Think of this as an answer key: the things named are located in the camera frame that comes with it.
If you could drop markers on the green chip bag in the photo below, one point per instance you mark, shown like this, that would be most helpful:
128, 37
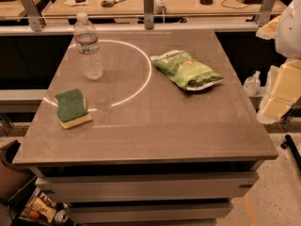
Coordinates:
185, 71

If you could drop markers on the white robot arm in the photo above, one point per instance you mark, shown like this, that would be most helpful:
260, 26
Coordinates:
288, 34

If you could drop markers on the clear plastic water bottle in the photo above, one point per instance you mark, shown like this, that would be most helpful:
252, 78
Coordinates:
87, 45

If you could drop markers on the metal bracket left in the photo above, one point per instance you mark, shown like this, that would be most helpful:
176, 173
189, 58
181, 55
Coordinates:
35, 19

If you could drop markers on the metal bracket right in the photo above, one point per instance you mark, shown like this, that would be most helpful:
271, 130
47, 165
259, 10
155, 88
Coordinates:
265, 12

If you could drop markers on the clear plastic bag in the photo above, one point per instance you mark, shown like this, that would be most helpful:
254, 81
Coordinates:
252, 84

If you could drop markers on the scissors on back desk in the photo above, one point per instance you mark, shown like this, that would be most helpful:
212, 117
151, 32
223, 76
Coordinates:
109, 4

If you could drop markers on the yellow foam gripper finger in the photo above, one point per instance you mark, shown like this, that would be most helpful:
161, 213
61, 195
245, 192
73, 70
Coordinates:
268, 31
282, 91

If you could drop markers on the metal bracket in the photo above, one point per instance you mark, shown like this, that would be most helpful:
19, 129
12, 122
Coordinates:
148, 14
35, 19
265, 12

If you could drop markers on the brown bin at left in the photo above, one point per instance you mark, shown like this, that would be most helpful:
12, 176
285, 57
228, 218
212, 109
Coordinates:
11, 177

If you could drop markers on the metal bracket middle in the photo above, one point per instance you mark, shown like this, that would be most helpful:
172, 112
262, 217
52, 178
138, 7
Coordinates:
148, 14

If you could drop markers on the green and yellow sponge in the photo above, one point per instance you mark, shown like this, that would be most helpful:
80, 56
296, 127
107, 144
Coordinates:
72, 108

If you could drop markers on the snack package on floor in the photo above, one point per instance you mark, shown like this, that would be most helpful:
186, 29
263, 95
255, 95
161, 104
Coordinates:
44, 205

